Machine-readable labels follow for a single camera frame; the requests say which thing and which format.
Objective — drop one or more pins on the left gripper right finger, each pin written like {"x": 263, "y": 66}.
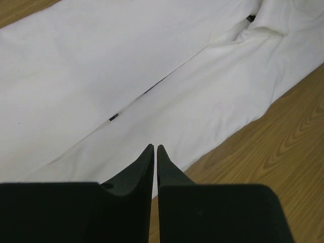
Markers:
{"x": 168, "y": 174}

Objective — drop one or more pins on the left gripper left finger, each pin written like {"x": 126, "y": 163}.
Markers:
{"x": 135, "y": 180}

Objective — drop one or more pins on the white t-shirt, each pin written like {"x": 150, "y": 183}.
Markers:
{"x": 86, "y": 85}

